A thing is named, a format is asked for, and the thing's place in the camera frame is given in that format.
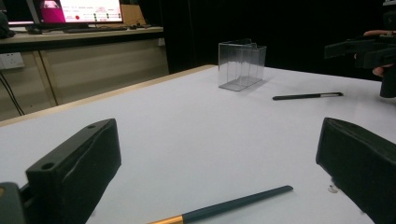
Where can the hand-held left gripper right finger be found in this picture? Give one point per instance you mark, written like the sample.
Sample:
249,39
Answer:
361,161

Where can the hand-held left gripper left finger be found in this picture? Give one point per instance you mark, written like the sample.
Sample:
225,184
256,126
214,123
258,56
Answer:
71,174

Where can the thin black makeup brush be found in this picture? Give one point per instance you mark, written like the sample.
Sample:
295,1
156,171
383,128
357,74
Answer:
295,96

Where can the clear plastic divided holder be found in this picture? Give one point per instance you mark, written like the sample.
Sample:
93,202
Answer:
239,62

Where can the black curtain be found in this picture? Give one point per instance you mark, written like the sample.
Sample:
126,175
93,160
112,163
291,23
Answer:
280,25

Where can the beige wooden desk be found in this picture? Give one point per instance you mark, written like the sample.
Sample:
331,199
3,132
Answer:
93,68

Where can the white table board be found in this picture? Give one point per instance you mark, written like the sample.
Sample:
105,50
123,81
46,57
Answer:
193,130

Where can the black keyboard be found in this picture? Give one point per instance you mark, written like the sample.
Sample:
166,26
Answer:
93,30

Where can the black computer mouse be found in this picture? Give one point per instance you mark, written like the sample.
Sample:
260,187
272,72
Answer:
35,31

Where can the dark round object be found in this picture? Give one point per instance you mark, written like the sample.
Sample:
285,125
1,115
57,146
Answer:
5,26

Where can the computer monitor lit screen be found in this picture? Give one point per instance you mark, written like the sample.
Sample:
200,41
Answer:
90,11

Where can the brown cardboard box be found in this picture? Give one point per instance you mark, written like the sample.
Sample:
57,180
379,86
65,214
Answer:
132,15

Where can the dark computer monitor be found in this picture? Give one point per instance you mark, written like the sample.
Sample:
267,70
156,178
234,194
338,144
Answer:
18,9

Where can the white wall socket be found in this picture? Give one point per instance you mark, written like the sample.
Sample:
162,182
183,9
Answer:
11,60

